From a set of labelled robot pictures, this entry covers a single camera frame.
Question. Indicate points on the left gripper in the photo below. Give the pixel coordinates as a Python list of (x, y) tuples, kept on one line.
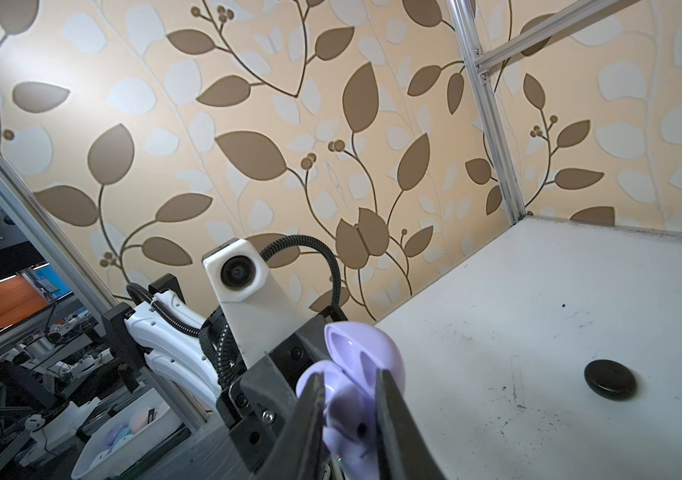
[(261, 399)]

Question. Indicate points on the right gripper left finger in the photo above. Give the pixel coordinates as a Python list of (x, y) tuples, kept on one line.
[(298, 453)]

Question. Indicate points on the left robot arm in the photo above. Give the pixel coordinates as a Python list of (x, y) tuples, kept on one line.
[(161, 333)]

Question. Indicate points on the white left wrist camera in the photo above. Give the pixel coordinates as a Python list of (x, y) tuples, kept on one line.
[(259, 313)]

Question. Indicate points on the purple round earbud case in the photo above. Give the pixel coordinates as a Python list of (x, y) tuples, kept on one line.
[(357, 352)]

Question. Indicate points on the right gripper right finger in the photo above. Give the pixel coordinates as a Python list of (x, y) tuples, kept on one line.
[(401, 450)]

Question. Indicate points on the black round earbud case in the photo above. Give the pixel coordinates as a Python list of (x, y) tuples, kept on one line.
[(610, 379)]

